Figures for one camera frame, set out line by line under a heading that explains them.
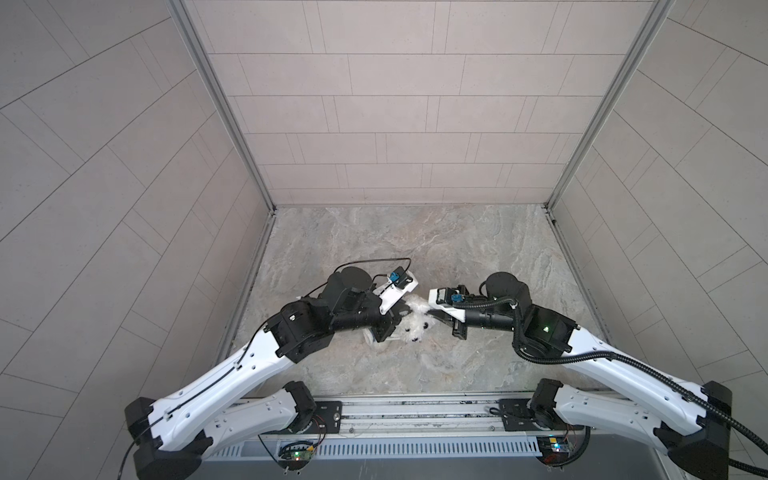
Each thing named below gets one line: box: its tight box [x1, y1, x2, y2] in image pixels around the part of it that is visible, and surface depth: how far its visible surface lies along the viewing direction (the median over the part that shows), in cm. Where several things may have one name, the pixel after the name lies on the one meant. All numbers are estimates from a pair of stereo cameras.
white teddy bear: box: [389, 294, 437, 346], surface depth 63 cm
